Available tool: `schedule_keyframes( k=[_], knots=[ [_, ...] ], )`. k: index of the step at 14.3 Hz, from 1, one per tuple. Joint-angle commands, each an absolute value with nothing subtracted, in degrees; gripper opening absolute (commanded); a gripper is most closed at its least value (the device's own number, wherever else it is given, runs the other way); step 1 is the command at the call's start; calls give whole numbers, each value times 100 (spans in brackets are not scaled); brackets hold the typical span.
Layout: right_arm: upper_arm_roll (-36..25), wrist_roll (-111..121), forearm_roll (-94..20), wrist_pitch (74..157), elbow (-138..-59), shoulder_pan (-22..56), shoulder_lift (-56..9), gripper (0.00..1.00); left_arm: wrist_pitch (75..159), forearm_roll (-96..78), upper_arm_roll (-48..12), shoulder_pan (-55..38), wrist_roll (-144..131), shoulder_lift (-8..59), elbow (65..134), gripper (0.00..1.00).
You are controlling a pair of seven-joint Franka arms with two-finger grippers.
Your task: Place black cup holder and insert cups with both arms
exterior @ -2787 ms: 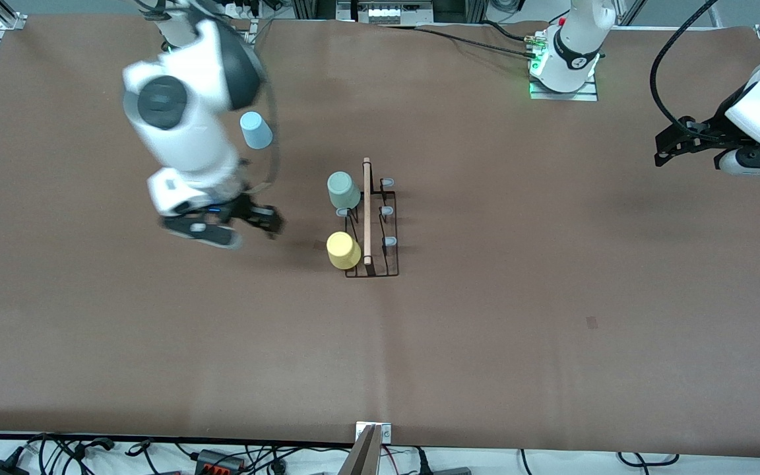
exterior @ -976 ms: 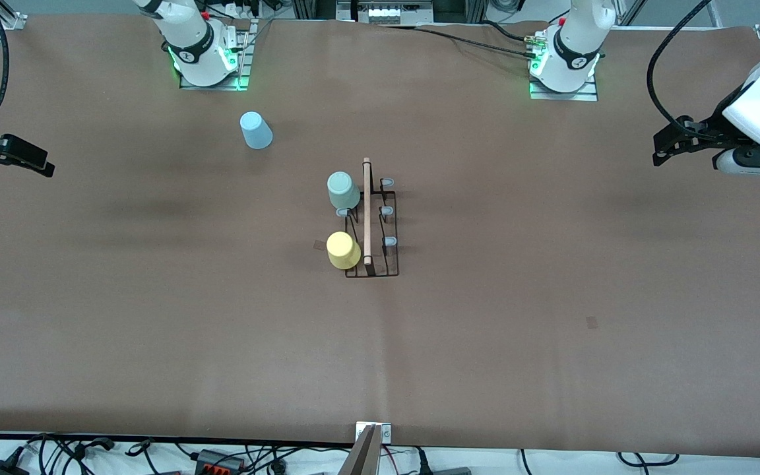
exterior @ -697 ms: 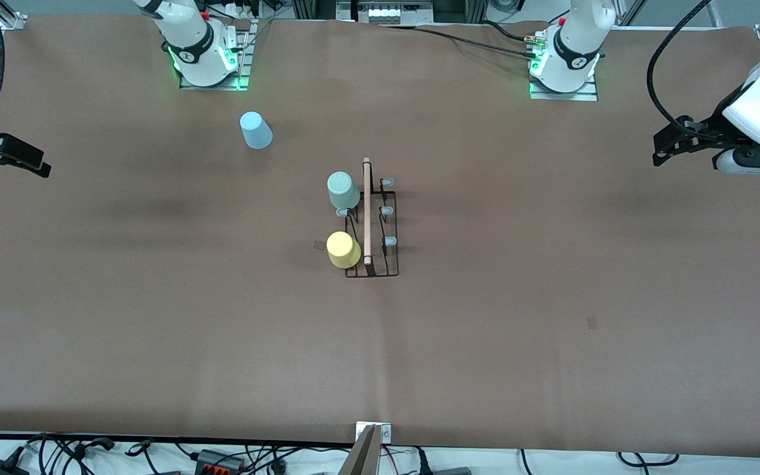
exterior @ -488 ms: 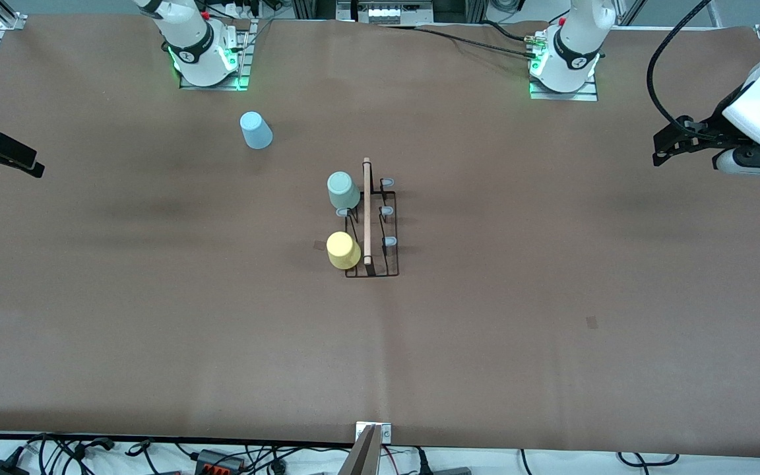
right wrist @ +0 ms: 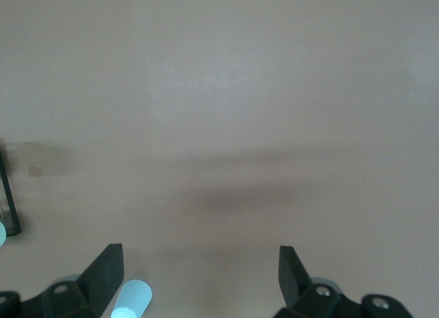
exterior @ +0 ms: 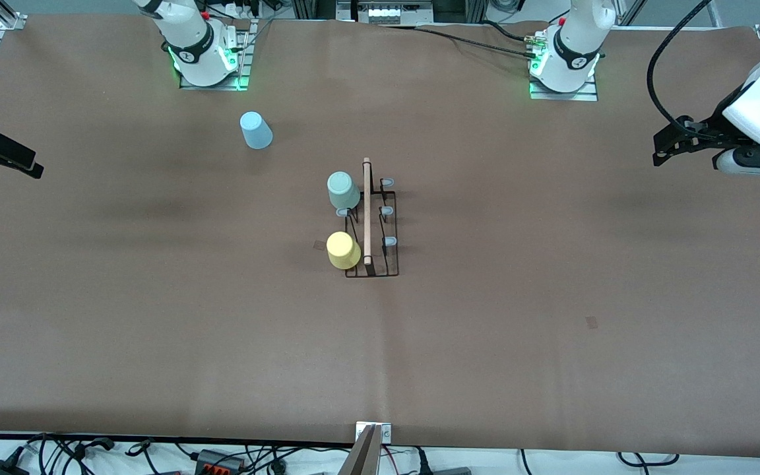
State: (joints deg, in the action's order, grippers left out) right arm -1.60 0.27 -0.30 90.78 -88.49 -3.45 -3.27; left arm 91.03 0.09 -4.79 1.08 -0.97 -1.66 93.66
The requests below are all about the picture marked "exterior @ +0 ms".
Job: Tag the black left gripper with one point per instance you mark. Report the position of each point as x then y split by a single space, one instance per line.
708 127

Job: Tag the pale green plastic cup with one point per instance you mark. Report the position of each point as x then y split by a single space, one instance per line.
342 190

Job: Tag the yellow plastic cup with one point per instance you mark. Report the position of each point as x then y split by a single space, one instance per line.
342 249

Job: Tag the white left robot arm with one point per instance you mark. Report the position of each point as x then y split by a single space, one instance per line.
574 53

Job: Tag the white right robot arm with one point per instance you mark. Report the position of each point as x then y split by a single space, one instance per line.
192 39

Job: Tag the light blue plastic cup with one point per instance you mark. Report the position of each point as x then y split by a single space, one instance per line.
256 132

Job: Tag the brown paper table cover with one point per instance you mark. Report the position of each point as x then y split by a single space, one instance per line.
485 363

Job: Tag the white power strip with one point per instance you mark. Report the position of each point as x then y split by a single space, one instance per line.
386 12

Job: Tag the black power adapter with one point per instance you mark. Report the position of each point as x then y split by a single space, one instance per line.
4 468

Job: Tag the black and orange box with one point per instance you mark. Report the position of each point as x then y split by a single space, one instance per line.
218 460

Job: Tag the black plug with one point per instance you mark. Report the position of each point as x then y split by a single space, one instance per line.
423 462

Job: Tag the aluminium arm base plate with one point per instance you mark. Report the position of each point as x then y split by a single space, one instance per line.
584 96
245 59

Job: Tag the silver bracket plate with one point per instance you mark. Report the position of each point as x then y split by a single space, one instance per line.
386 432

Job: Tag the grey aluminium profile post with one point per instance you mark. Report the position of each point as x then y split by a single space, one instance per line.
363 455

